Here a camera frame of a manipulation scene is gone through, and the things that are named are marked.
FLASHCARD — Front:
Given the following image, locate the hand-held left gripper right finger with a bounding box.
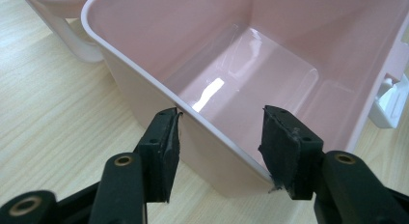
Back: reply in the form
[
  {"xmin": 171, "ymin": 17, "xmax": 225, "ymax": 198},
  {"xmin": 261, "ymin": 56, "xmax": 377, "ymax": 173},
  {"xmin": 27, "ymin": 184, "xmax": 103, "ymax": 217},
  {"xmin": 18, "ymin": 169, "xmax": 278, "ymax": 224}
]
[{"xmin": 258, "ymin": 104, "xmax": 325, "ymax": 201}]

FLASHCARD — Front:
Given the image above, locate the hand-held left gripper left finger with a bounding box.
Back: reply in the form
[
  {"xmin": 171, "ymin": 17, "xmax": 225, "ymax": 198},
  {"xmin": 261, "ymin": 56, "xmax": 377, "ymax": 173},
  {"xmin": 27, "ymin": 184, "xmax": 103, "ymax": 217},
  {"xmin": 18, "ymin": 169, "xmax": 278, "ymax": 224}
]
[{"xmin": 133, "ymin": 107, "xmax": 181, "ymax": 204}]

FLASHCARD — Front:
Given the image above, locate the pink storage box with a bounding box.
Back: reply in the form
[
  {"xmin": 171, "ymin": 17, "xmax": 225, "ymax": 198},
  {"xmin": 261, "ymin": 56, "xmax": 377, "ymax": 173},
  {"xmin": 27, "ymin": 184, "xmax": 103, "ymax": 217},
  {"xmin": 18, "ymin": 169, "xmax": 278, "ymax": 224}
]
[{"xmin": 80, "ymin": 0, "xmax": 409, "ymax": 198}]

